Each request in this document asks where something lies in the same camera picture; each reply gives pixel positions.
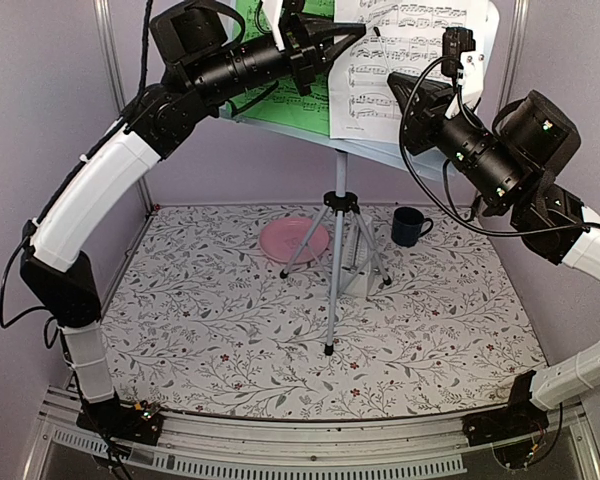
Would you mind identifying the white sheet music paper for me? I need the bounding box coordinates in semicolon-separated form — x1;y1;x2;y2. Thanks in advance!
328;0;490;141

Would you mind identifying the green sheet music paper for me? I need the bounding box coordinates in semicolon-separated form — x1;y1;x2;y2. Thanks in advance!
233;0;334;135

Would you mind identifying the grey perforated music stand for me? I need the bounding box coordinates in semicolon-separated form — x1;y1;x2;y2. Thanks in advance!
218;0;501;357

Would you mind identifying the white metronome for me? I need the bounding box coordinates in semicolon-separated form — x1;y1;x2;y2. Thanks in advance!
338;220;379;298

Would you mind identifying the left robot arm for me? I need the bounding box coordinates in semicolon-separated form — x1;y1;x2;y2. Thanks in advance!
20;1;366;434

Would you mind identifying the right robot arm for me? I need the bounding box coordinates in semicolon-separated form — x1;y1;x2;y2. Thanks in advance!
387;72;600;281

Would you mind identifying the dark blue cup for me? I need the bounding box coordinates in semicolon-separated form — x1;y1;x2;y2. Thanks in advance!
391;207;434;248

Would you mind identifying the pink plastic plate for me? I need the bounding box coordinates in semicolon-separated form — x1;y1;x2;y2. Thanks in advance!
259;217;330;264

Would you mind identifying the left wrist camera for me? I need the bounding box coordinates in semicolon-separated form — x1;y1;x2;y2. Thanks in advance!
260;0;305;52

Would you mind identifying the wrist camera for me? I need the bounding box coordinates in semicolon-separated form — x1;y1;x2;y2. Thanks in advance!
441;27;485;119
260;0;305;52

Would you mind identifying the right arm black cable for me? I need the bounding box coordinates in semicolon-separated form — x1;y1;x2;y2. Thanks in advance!
398;55;591;236

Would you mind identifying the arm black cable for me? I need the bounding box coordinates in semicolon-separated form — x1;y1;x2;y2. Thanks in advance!
124;0;156;121
398;55;591;236

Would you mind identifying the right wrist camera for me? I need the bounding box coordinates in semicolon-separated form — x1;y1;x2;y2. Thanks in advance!
441;27;485;119

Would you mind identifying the right aluminium frame post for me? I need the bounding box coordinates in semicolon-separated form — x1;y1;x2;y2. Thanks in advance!
497;0;530;111

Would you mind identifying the aluminium frame post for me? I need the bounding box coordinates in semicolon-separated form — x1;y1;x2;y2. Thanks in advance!
92;0;154;214
497;0;530;111

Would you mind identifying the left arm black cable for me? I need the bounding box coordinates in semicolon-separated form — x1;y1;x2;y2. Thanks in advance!
124;0;156;121

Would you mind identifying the left aluminium frame post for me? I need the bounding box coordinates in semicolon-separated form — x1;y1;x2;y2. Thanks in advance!
92;0;154;214

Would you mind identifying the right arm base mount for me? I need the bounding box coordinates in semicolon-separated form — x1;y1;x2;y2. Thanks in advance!
462;370;549;470

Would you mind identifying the front aluminium rail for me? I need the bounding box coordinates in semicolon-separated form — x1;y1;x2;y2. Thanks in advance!
23;387;600;479

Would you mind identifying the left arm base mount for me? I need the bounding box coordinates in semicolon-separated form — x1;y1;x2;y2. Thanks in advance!
76;398;164;446

